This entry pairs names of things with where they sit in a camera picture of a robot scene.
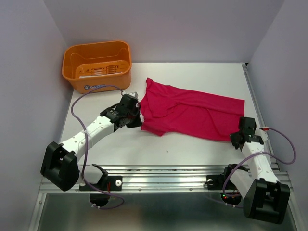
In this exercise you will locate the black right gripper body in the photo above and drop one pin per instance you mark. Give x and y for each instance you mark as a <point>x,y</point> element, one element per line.
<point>233,136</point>

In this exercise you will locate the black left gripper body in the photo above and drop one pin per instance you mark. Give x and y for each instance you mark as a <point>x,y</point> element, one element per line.
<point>134,119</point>

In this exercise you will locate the red t-shirt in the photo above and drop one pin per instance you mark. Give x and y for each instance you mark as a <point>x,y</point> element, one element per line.
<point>208,116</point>

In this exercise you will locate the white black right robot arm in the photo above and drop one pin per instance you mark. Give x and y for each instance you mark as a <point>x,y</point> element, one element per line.
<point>265,197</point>

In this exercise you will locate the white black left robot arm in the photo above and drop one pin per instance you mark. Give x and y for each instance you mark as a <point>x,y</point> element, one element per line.
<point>60,164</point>

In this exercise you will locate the orange plastic basket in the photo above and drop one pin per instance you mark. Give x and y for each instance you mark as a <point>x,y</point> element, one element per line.
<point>98,66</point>

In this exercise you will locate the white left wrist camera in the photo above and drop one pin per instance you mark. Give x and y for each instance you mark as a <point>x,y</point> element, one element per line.
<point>134,94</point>

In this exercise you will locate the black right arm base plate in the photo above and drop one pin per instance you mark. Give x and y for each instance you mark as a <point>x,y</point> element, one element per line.
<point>214,182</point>

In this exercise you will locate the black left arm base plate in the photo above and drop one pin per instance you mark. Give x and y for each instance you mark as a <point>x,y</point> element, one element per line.
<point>109,183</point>

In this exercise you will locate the aluminium rail frame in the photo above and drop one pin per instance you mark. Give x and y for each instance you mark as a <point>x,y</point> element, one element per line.
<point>163,177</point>

